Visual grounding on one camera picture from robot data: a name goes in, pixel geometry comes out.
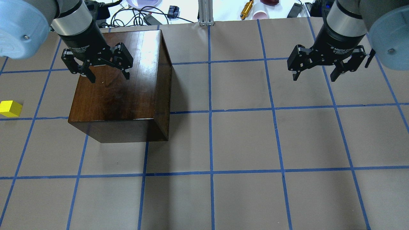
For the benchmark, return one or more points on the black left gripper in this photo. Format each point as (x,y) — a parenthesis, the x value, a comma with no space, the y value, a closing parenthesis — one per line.
(83,39)

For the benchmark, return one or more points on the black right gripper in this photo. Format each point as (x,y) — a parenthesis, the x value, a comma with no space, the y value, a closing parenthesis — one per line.
(338,41)

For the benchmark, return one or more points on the dark wooden drawer box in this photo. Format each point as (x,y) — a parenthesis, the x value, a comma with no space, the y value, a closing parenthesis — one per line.
(117,110)

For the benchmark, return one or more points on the yellow wooden block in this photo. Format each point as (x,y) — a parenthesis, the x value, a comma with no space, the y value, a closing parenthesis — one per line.
(10,108)

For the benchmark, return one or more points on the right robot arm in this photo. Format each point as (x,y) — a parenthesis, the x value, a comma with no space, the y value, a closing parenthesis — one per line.
(348,21)

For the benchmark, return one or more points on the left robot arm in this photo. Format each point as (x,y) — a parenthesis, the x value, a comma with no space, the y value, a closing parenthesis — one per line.
(25,25)

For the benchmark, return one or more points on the black power adapter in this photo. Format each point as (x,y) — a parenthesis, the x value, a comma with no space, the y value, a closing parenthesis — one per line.
(150,20)

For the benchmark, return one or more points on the black phone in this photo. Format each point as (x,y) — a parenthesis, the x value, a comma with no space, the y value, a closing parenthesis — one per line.
(295,10)

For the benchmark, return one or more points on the lilac plate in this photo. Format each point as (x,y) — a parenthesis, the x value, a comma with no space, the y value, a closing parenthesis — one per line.
(139,4)

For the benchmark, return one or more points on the pink paper cup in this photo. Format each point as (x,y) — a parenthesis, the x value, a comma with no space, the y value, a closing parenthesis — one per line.
(260,14)

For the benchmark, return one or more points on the red mango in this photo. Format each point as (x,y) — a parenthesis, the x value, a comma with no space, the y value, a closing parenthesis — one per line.
(270,2)

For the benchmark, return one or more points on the small blue black device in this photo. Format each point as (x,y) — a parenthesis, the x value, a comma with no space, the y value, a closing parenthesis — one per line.
(173,12)

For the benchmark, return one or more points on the gold metal cylinder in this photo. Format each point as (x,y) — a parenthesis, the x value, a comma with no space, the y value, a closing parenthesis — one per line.
(246,9)

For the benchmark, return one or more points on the aluminium frame post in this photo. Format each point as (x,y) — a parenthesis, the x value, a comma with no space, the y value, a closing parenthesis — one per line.
(205,9)

